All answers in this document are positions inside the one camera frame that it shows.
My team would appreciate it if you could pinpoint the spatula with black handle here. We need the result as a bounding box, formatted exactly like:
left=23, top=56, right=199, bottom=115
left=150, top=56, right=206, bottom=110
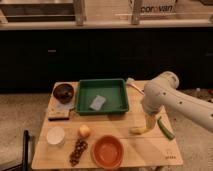
left=126, top=78, right=144, bottom=95

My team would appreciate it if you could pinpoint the green plastic tray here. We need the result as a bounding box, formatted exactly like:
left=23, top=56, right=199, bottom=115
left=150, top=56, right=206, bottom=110
left=75, top=78, right=129, bottom=116

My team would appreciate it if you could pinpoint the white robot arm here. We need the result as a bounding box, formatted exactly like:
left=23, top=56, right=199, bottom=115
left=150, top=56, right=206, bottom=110
left=141, top=71, right=213, bottom=133

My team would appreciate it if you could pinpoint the dark brown bowl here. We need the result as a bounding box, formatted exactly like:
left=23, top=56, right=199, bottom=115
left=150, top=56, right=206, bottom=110
left=53, top=83, right=74, bottom=104

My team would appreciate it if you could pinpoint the grey sponge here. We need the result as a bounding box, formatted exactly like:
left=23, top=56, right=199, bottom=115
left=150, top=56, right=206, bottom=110
left=90, top=95, right=106, bottom=111

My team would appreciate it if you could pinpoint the wooden block brush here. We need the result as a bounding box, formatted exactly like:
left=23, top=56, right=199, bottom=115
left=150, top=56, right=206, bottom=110
left=47, top=103, right=74, bottom=121

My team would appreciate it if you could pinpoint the yellow banana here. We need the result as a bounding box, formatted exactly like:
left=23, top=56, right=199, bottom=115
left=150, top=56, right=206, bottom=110
left=130, top=127, right=149, bottom=135

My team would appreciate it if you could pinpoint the green cucumber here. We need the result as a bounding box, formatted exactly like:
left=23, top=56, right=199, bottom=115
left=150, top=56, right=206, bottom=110
left=157, top=118, right=175, bottom=140

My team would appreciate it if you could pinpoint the cardboard box with text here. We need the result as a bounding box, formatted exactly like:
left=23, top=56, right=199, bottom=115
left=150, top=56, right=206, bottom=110
left=128, top=0, right=178, bottom=15

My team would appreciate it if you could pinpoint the red bowl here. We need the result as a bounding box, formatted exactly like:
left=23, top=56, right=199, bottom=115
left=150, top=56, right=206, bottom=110
left=91, top=135, right=124, bottom=170

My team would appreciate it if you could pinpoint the orange apple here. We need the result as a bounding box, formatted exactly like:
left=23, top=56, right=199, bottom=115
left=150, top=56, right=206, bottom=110
left=78, top=125, right=91, bottom=138

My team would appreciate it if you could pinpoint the black chair frame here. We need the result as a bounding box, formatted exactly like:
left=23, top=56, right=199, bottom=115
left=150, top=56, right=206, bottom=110
left=0, top=130, right=35, bottom=171

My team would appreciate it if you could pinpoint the bunch of dark grapes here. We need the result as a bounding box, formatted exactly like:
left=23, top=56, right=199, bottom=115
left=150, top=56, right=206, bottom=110
left=70, top=139, right=88, bottom=167

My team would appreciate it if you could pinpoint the white cup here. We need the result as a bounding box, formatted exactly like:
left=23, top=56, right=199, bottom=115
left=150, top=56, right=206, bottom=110
left=46, top=126, right=65, bottom=146

